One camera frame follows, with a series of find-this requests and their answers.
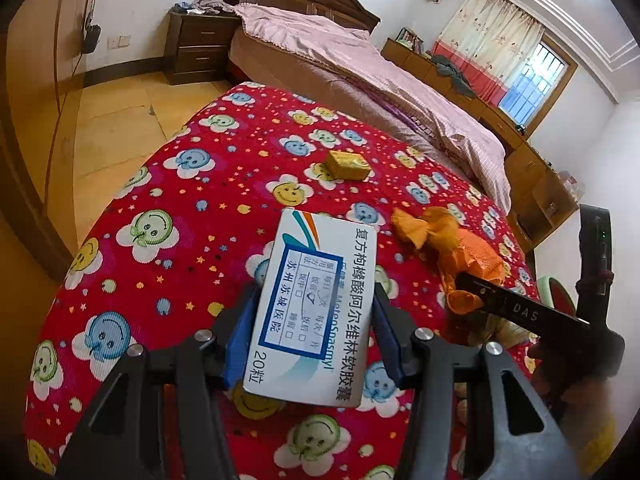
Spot white medicine box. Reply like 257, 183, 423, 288
243, 208, 378, 408

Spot green red trash basket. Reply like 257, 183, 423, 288
537, 275, 576, 316

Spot pink bed quilt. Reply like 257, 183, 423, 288
231, 3, 512, 212

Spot red smiley flower quilt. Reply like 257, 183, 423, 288
25, 82, 536, 476

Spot wooden wardrobe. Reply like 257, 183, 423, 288
1, 0, 91, 281

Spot floral red curtain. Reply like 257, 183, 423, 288
433, 0, 544, 105

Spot orange wrapper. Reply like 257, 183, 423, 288
392, 207, 506, 314

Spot yellow green bean cake box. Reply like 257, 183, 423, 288
324, 150, 371, 181

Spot clothes on nightstand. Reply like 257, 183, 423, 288
170, 0, 234, 15

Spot dark clothes on cabinet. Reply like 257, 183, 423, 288
431, 54, 476, 98

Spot long wooden cabinet desk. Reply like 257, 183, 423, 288
382, 38, 578, 252

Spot dark wooden nightstand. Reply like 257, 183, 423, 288
163, 11, 241, 84

